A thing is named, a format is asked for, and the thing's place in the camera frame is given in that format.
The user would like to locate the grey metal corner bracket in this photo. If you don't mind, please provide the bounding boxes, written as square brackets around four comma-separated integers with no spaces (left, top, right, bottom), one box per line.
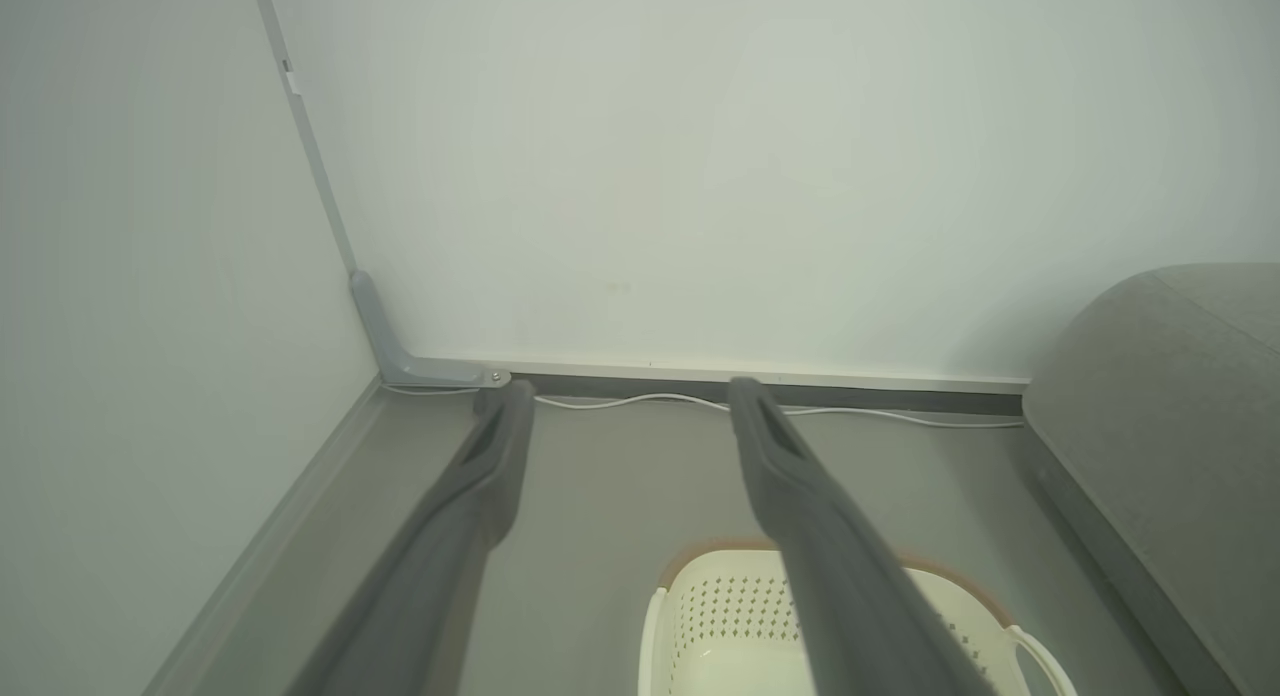
[349,268,512,390]

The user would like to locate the grey vertical corner trim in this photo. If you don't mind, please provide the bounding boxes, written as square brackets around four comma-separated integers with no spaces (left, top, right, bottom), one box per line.
[249,0,359,274]

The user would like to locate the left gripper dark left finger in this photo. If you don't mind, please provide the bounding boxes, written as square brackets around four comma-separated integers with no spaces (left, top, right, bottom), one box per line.
[285,380,538,696]

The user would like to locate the cream plastic laundry basket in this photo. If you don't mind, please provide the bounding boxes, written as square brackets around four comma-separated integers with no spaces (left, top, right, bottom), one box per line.
[637,537,1080,696]

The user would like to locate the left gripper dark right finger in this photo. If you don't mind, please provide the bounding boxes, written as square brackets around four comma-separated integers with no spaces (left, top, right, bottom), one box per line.
[727,376,1001,696]

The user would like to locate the black baseboard strip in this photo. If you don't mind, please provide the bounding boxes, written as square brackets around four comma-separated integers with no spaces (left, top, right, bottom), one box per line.
[509,372,1024,418]

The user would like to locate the grey fabric sofa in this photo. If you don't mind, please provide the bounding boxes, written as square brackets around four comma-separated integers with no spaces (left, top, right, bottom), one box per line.
[1020,262,1280,696]

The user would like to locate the white floor cable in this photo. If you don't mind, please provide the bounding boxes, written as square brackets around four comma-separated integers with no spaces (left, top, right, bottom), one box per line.
[384,384,1027,430]

